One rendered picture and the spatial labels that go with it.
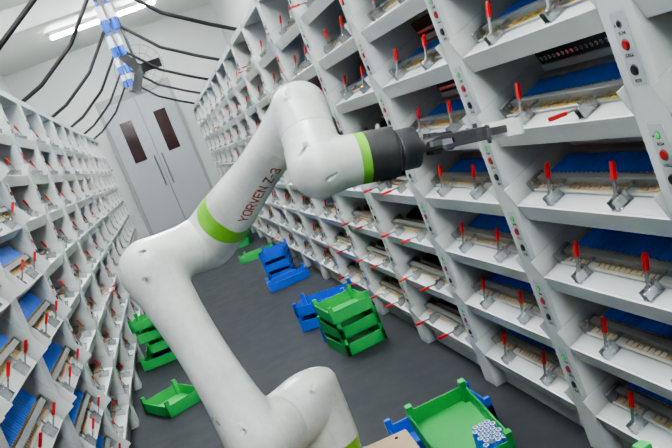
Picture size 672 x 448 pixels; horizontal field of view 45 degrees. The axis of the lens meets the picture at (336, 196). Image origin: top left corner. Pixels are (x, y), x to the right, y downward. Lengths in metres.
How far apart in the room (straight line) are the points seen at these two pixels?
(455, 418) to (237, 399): 1.07
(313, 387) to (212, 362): 0.22
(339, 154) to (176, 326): 0.49
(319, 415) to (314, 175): 0.54
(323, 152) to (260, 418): 0.54
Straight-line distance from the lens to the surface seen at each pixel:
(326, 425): 1.72
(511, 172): 2.01
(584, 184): 1.84
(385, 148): 1.41
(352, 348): 3.71
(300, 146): 1.40
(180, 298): 1.64
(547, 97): 1.82
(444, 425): 2.54
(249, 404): 1.62
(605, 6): 1.42
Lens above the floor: 1.08
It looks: 6 degrees down
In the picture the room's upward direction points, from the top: 22 degrees counter-clockwise
